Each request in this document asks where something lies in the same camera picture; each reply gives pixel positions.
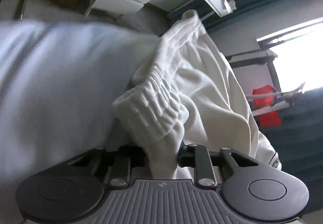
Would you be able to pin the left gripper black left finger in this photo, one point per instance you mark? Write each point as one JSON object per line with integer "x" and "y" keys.
{"x": 115, "y": 167}

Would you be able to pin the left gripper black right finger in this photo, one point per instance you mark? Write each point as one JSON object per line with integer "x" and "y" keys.
{"x": 197, "y": 157}

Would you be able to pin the pastel pink blue quilt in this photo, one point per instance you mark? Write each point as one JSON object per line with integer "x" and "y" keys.
{"x": 58, "y": 82}

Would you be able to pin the white sweatshirt garment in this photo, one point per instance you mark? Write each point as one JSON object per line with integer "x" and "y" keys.
{"x": 187, "y": 93}

